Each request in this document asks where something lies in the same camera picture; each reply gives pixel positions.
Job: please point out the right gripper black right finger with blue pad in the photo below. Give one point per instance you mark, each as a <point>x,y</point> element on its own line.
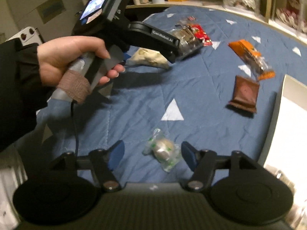
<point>203,164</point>

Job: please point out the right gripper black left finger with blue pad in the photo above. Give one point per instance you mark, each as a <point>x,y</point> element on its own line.
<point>101,163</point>

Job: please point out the black sleeve left forearm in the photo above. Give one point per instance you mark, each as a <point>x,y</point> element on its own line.
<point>22,92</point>

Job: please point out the person left hand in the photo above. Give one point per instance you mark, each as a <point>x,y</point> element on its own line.
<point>55,55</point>

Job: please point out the clear green round snack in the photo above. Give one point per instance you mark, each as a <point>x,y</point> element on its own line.
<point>166,152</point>

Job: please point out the cream snack pouch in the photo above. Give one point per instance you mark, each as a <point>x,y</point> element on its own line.
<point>149,58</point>

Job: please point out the blue triangle pattern bedsheet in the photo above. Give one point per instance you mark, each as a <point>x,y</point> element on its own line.
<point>187,102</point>

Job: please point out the white shallow tray box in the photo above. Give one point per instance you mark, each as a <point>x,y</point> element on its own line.
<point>285,145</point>

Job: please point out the brown square snack packet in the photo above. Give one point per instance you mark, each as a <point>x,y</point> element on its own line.
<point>245,94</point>

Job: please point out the clear dark snack packet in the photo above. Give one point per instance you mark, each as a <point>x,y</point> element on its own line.
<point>189,44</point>

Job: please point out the red snack packet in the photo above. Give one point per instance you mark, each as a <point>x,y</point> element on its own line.
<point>198,31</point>

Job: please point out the orange clear snack packet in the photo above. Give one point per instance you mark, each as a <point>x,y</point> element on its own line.
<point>253,59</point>

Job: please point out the wooden headboard shelf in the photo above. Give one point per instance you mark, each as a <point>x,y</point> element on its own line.
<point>263,16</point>

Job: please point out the red doll glass dome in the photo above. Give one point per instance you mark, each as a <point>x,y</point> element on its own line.
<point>291,14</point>

